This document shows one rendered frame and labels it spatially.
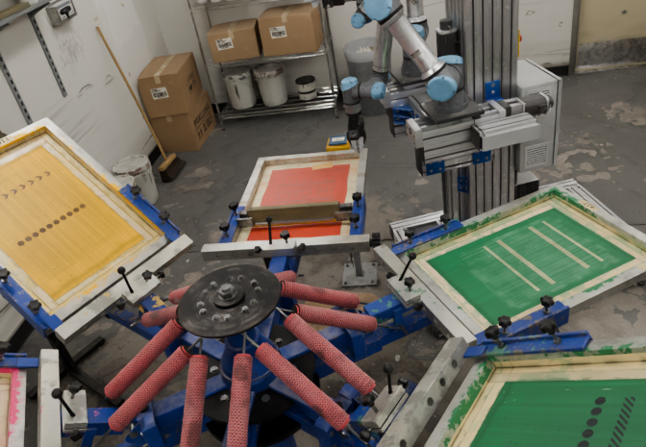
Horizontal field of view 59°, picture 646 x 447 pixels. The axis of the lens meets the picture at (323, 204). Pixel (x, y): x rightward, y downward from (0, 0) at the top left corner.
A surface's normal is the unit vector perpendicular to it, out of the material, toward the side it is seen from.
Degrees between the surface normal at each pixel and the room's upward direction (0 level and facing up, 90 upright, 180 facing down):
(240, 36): 88
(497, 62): 90
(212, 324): 0
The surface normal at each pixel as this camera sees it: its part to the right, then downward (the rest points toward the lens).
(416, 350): -0.16, -0.83
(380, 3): -0.43, 0.45
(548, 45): -0.11, 0.55
